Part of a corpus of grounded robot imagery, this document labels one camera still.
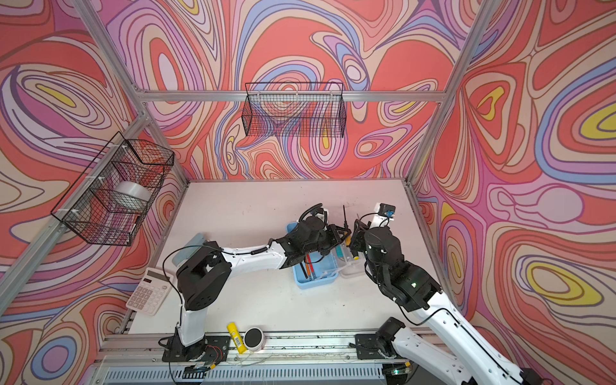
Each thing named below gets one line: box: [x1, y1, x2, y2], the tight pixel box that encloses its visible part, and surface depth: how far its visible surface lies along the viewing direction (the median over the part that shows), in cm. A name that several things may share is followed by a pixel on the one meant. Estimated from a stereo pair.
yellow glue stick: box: [226, 321, 248, 355], surface depth 75 cm
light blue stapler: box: [171, 233, 207, 268], surface depth 92 cm
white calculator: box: [125, 267, 175, 317], surface depth 85 cm
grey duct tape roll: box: [113, 180, 153, 202], surface depth 75 cm
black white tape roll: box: [243, 326, 266, 353], surface depth 73 cm
